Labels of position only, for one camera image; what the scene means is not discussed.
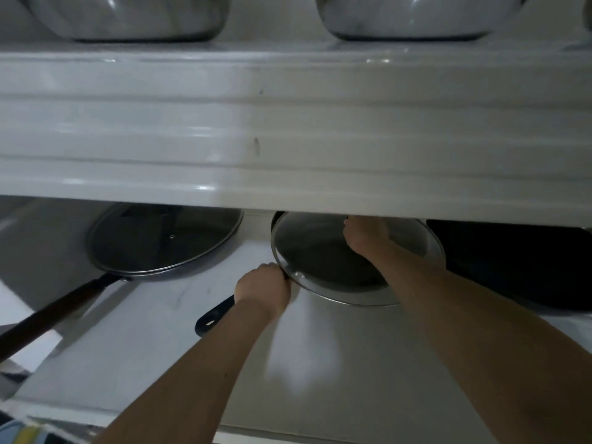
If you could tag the person's left hand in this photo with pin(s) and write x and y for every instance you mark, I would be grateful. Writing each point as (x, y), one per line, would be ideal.
(260, 290)

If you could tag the glass lid with steel rim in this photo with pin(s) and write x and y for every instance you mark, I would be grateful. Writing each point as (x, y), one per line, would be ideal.
(319, 268)

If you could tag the person's right forearm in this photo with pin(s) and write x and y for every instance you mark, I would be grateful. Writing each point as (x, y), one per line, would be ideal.
(485, 346)

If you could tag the white shelf unit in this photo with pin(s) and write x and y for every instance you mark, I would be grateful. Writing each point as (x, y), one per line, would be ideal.
(296, 134)

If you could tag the person's left forearm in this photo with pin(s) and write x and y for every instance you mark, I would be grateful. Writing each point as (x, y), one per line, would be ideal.
(199, 379)

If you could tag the large black pan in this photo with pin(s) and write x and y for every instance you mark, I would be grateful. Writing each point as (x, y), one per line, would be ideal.
(518, 263)

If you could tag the person's right hand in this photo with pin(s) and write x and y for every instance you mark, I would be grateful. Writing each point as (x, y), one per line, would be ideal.
(364, 237)

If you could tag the person's left fingers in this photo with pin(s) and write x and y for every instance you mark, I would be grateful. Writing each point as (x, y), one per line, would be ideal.
(279, 278)

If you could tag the steel bowl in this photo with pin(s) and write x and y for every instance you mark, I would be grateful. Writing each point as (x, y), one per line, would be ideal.
(134, 16)
(416, 16)

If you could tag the blue and yellow cloth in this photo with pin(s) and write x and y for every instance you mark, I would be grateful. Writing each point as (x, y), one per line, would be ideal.
(18, 433)

